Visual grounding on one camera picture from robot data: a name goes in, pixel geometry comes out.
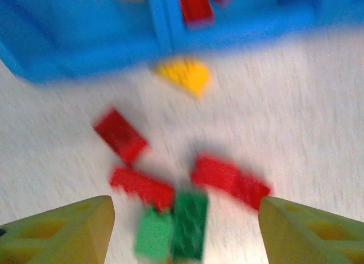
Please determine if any green lego brick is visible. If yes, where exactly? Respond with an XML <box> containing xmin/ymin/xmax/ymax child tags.
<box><xmin>170</xmin><ymin>191</ymin><xmax>210</xmax><ymax>262</ymax></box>
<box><xmin>134</xmin><ymin>208</ymin><xmax>175</xmax><ymax>261</ymax></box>

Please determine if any red lego brick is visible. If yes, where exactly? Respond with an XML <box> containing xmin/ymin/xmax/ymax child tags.
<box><xmin>177</xmin><ymin>0</ymin><xmax>216</xmax><ymax>28</ymax></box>
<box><xmin>109</xmin><ymin>167</ymin><xmax>175</xmax><ymax>212</ymax></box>
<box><xmin>93</xmin><ymin>107</ymin><xmax>149</xmax><ymax>167</ymax></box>
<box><xmin>233</xmin><ymin>172</ymin><xmax>272</xmax><ymax>211</ymax></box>
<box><xmin>191</xmin><ymin>155</ymin><xmax>242</xmax><ymax>196</ymax></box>

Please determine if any yellow curved lego brick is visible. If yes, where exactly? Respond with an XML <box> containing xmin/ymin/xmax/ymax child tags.
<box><xmin>155</xmin><ymin>59</ymin><xmax>213</xmax><ymax>101</ymax></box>

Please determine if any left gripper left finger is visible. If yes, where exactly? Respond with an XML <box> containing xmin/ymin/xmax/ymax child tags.
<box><xmin>0</xmin><ymin>195</ymin><xmax>116</xmax><ymax>264</ymax></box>

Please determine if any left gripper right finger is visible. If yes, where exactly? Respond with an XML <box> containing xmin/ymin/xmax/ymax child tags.
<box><xmin>260</xmin><ymin>196</ymin><xmax>364</xmax><ymax>264</ymax></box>

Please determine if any blue three-compartment plastic bin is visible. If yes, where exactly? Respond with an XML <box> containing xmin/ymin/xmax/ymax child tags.
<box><xmin>0</xmin><ymin>0</ymin><xmax>364</xmax><ymax>84</ymax></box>

